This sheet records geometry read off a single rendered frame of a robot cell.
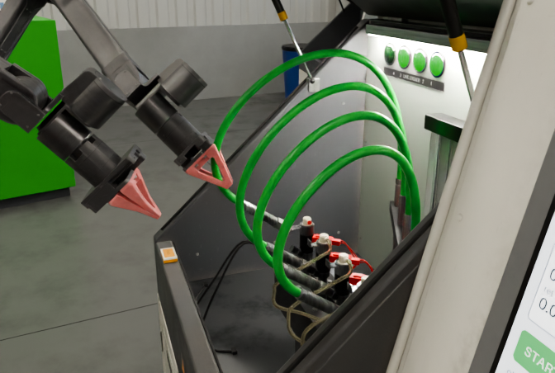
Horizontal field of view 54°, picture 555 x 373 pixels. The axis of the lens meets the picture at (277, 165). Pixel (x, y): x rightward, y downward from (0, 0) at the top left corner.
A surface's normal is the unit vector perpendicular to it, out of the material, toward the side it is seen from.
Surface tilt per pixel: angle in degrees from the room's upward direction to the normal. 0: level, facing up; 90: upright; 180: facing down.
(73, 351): 0
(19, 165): 90
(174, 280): 0
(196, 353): 0
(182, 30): 90
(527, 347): 76
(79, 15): 50
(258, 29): 90
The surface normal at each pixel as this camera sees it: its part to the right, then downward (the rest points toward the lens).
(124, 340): 0.00, -0.95
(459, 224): -0.92, -0.13
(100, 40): -0.30, -0.40
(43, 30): 0.55, 0.26
